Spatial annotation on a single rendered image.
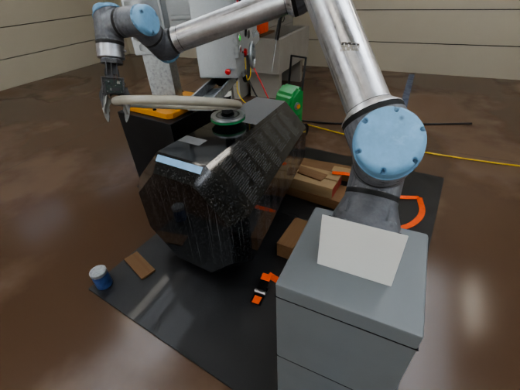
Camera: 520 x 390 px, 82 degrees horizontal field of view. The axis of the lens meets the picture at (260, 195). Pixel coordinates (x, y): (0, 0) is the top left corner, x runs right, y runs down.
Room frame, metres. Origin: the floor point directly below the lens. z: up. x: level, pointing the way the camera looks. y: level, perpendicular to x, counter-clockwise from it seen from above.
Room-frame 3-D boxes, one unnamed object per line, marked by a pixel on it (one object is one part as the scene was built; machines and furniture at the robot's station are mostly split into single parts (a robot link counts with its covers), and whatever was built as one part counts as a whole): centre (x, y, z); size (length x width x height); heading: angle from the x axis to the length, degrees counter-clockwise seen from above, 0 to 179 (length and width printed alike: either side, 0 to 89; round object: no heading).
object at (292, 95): (3.33, -0.38, 0.43); 0.35 x 0.35 x 0.87; 42
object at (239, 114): (1.83, 0.18, 0.88); 0.21 x 0.21 x 0.01
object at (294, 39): (5.23, -0.40, 0.43); 1.30 x 0.62 x 0.86; 153
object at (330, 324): (0.64, -0.30, 0.42); 0.50 x 0.50 x 0.85; 63
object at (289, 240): (1.52, -0.22, 0.07); 0.30 x 0.12 x 0.12; 148
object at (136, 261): (1.40, 0.85, 0.02); 0.25 x 0.10 x 0.01; 44
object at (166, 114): (2.48, 0.70, 0.76); 0.49 x 0.49 x 0.05; 57
